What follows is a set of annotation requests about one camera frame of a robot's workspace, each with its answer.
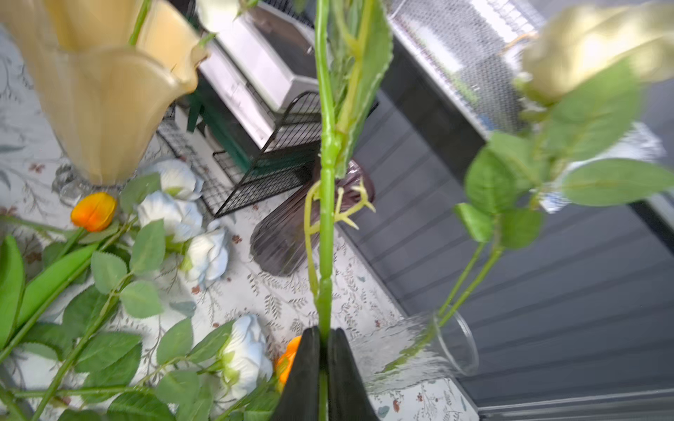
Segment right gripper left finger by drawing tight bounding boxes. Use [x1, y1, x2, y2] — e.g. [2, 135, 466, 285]
[270, 326, 321, 421]

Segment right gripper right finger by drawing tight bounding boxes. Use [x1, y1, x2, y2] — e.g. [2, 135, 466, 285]
[326, 329, 378, 421]

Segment white rose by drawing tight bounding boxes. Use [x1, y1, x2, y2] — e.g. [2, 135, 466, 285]
[139, 159, 205, 201]
[217, 314, 273, 401]
[181, 220, 229, 284]
[136, 191, 204, 243]

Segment cream rose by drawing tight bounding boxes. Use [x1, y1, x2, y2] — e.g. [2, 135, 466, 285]
[435, 3, 673, 326]
[305, 1, 393, 420]

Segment clear glass vase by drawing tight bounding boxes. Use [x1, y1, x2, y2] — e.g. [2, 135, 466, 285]
[350, 312, 479, 395]

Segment floral patterned table mat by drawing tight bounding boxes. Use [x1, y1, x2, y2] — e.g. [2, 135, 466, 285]
[1, 25, 479, 420]

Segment purple ribbed glass vase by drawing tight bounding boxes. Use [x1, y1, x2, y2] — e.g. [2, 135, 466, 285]
[250, 161, 376, 277]

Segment small orange rosebud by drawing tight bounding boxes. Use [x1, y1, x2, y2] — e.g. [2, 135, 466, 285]
[0, 191, 118, 364]

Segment yellow wavy glass vase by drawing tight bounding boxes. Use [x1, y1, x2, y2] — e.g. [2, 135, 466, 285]
[1, 1, 207, 205]

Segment black wire desk organizer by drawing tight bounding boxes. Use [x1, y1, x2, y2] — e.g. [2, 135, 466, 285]
[154, 0, 380, 219]

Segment white wire hanging basket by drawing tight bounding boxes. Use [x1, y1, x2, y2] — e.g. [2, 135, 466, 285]
[386, 0, 665, 214]

